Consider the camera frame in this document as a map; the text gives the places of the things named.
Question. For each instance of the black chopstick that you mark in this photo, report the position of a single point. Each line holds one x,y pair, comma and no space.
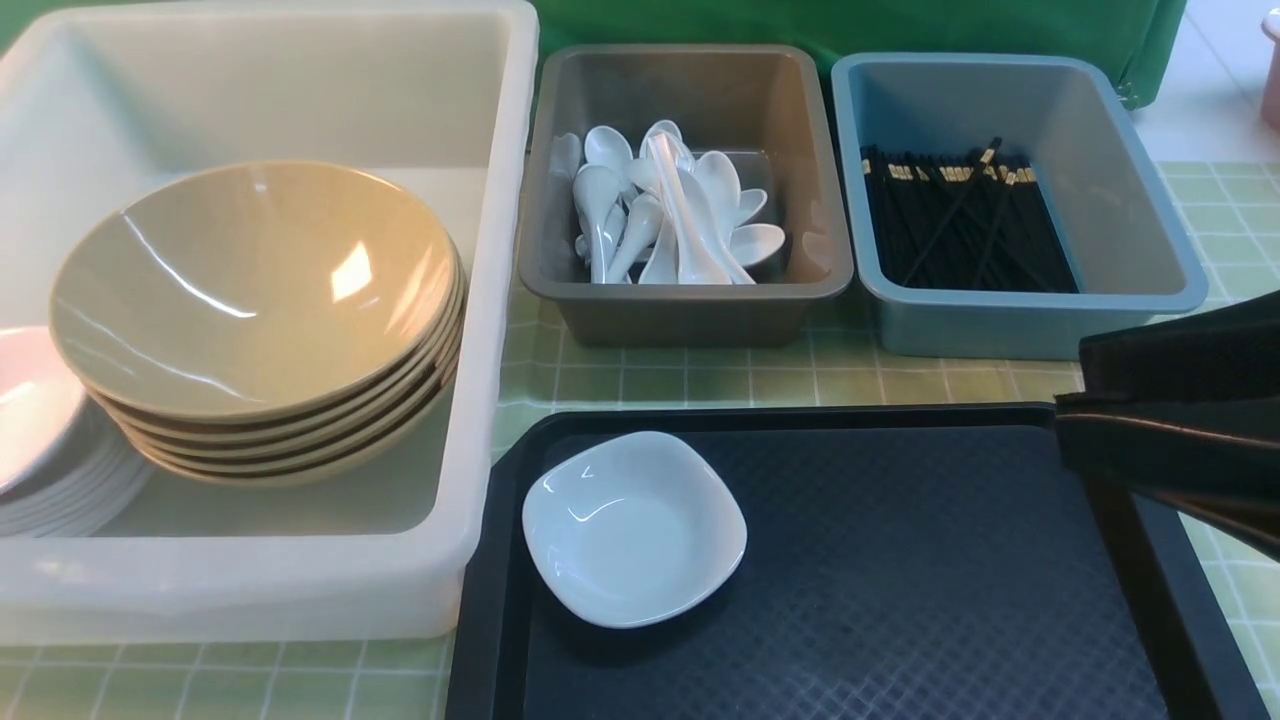
945,194
988,275

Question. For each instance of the blue plastic bin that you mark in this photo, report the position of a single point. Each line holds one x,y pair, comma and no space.
1124,237

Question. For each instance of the green fabric backdrop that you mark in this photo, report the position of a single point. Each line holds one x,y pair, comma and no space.
1131,42

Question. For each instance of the large white plastic tub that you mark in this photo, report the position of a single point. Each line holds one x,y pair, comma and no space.
101,105

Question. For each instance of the black plastic tray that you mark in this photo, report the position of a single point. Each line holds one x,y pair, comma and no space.
927,562

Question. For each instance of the pile of white spoons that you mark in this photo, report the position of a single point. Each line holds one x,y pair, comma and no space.
624,233

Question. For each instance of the grey plastic bin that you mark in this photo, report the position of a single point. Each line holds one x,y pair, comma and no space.
761,105

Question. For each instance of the tan noodle bowl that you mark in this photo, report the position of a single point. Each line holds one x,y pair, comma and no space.
252,290

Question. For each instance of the white square dish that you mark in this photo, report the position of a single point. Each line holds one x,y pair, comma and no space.
41,400
634,531

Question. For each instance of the pile of black chopsticks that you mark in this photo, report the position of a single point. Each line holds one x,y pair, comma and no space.
1033,256

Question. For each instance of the white soup spoon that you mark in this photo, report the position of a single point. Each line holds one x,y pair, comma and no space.
696,264

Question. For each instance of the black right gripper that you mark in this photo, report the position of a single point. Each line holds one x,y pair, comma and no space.
1185,412

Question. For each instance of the green checkered tablecloth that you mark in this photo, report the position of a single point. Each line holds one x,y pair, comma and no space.
1229,207

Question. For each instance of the stack of white dishes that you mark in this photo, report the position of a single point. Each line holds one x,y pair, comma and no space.
87,481

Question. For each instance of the stack of tan bowls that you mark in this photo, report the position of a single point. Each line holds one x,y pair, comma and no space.
316,443

